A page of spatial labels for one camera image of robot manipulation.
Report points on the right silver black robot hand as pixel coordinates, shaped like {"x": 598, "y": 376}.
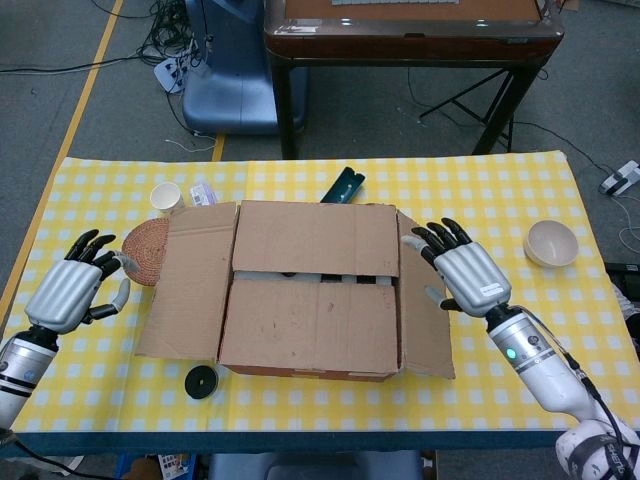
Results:
{"x": 470, "y": 280}

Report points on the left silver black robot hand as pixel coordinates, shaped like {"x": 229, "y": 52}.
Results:
{"x": 62, "y": 295}

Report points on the brown cardboard box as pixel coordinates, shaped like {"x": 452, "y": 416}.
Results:
{"x": 310, "y": 320}

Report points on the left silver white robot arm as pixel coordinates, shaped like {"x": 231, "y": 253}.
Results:
{"x": 22, "y": 370}

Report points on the yellow checkered tablecloth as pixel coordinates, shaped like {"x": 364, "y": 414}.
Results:
{"x": 500, "y": 200}

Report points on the small clear plastic box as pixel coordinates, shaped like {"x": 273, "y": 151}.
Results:
{"x": 202, "y": 195}

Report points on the white foam insert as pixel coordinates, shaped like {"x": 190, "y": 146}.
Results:
{"x": 260, "y": 276}

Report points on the beige bowl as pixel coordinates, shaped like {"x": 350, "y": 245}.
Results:
{"x": 550, "y": 245}

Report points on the woven rattan coaster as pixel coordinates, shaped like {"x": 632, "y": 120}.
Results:
{"x": 145, "y": 250}

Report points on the white paper cup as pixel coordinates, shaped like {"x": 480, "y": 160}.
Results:
{"x": 165, "y": 197}

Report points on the black flat case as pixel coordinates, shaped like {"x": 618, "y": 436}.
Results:
{"x": 622, "y": 268}

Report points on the black tape roll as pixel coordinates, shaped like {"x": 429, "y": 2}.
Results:
{"x": 192, "y": 382}

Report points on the dark green flat device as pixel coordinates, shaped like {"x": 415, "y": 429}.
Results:
{"x": 345, "y": 185}

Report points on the white power strip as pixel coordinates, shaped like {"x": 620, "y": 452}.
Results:
{"x": 167, "y": 72}
{"x": 620, "y": 180}

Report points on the blue padded stool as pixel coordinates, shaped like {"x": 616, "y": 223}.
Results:
{"x": 315, "y": 467}

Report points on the brown mahjong table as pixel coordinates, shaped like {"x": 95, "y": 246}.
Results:
{"x": 400, "y": 45}

